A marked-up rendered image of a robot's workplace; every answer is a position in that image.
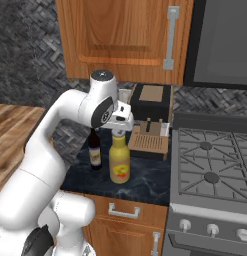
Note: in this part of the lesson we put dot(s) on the white stove knob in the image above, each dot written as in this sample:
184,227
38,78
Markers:
243,235
213,230
185,225

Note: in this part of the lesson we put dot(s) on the yellow juice bottle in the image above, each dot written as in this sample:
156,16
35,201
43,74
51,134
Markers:
119,163

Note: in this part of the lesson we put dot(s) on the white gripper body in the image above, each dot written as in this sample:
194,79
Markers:
123,125

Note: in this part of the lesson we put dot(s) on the grey gas stove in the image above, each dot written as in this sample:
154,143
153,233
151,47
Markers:
211,200

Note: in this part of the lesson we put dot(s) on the wooden drawer front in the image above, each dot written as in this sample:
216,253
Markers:
151,213

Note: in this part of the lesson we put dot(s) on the black microwave oven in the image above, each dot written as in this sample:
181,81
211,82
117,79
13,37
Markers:
225,40

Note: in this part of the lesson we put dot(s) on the black and tan coffee machine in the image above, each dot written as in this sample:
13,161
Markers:
151,103

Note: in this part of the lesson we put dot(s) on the wooden base cupboard door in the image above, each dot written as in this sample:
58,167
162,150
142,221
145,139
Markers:
121,238

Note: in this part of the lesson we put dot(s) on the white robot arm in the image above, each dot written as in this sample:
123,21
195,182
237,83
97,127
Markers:
45,160

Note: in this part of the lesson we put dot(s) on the dark wine bottle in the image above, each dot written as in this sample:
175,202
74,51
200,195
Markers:
94,156

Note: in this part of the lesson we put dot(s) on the wooden wall cupboard door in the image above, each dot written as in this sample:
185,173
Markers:
121,36

